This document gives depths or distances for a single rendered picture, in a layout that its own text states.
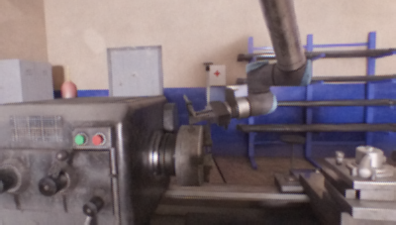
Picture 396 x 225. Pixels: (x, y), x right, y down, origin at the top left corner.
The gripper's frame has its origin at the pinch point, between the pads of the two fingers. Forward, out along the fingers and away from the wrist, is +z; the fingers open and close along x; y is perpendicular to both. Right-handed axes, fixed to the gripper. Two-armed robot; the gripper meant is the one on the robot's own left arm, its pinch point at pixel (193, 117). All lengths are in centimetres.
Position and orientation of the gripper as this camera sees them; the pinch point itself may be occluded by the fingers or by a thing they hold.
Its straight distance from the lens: 80.1
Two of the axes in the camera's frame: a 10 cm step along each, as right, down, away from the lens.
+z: -9.7, 1.8, -1.5
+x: -2.1, -3.8, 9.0
